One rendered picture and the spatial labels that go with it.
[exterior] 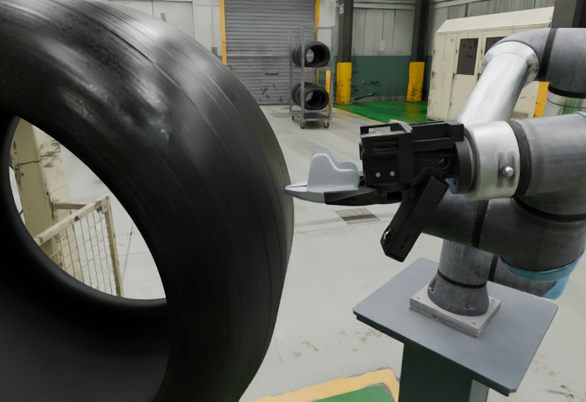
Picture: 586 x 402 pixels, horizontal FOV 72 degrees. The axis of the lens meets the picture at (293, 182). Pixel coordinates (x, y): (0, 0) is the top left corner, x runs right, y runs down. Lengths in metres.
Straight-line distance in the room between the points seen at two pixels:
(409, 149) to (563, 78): 0.66
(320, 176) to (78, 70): 0.27
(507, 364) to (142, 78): 1.19
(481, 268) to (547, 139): 0.87
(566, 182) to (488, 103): 0.33
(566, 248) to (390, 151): 0.25
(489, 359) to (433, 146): 0.92
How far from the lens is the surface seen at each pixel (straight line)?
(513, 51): 1.02
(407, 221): 0.49
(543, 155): 0.50
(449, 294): 1.39
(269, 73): 12.02
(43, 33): 0.39
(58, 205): 1.39
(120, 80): 0.36
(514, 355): 1.37
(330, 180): 0.48
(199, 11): 11.74
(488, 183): 0.48
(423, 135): 0.49
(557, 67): 1.06
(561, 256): 0.60
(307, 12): 12.41
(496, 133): 0.49
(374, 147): 0.45
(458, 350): 1.32
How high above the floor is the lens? 1.40
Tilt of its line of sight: 18 degrees down
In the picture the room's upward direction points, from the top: straight up
